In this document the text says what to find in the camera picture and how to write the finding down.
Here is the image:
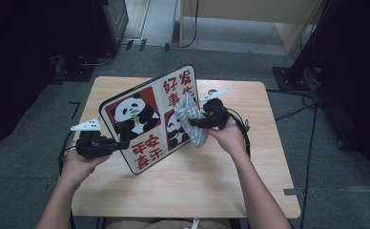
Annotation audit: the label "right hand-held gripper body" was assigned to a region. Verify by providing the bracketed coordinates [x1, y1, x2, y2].
[199, 88, 233, 131]

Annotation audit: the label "person's beige trousers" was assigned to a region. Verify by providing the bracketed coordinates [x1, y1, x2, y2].
[106, 217, 236, 229]

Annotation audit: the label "looped black floor cable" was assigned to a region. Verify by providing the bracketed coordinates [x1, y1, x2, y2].
[265, 88, 321, 122]

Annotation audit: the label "person's left hand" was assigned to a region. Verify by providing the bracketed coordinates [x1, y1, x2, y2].
[59, 148, 112, 189]

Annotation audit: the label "light wooden cabinet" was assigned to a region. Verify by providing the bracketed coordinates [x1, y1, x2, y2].
[178, 0, 322, 55]

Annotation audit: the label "dark curtain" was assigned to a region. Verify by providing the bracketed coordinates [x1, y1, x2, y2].
[313, 0, 370, 194]
[0, 0, 108, 156]

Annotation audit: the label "thin black hanging cable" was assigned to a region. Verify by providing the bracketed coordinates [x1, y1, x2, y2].
[181, 0, 200, 50]

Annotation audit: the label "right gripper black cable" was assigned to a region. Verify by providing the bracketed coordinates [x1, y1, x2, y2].
[224, 107, 253, 159]

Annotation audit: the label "dark cabinet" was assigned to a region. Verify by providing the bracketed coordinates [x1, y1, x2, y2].
[91, 0, 131, 55]

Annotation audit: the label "grey white knitted cloth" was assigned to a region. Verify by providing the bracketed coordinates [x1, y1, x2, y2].
[173, 92, 211, 149]

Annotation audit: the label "black metal stand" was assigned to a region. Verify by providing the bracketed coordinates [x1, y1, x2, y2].
[271, 0, 343, 93]

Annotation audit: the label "long black floor cable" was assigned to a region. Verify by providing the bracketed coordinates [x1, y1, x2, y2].
[299, 106, 319, 229]

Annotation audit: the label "black floor tape corner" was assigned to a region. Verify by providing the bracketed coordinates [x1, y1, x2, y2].
[68, 100, 82, 120]

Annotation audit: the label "grey floor tape strip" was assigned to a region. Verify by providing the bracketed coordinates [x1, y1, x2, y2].
[282, 187, 306, 197]

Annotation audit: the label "square panda print board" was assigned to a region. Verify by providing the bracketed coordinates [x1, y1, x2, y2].
[98, 64, 206, 176]

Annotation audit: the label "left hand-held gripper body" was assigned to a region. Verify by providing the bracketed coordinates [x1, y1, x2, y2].
[70, 117, 112, 160]

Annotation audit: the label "person's right hand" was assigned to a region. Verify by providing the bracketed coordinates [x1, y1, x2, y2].
[205, 116, 247, 157]

